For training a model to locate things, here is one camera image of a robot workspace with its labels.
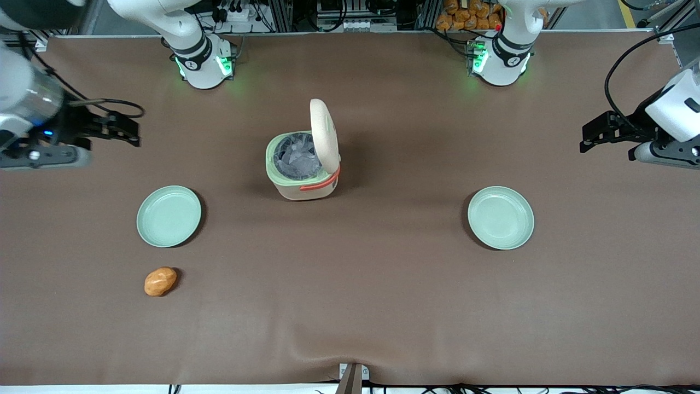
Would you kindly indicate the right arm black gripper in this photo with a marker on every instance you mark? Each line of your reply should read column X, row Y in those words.
column 75, row 125

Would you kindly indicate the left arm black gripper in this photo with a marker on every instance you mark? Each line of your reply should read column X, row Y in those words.
column 636, row 121

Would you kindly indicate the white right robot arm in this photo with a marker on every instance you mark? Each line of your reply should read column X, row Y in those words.
column 199, row 71

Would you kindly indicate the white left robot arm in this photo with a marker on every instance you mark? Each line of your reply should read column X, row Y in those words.
column 500, row 65

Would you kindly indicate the pale green round plate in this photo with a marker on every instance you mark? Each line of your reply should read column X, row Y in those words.
column 168, row 216
column 501, row 218

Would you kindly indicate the orange-brown bread roll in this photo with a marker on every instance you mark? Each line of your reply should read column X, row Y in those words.
column 160, row 281

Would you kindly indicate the white power strip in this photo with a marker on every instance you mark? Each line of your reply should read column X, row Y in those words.
column 235, row 13

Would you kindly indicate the crumpled clear plastic liner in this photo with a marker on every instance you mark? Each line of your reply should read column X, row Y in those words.
column 295, row 157

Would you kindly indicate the bag of orange bread rolls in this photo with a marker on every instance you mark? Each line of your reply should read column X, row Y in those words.
column 467, row 13

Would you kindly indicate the grey connector block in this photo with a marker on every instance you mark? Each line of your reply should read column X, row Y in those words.
column 355, row 24

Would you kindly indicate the brown table cover cloth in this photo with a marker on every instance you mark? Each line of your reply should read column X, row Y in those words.
column 383, row 295

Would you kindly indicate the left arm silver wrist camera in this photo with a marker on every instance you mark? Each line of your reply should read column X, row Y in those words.
column 664, row 155

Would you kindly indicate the metal table clamp bracket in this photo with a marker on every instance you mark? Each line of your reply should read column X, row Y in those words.
column 353, row 377

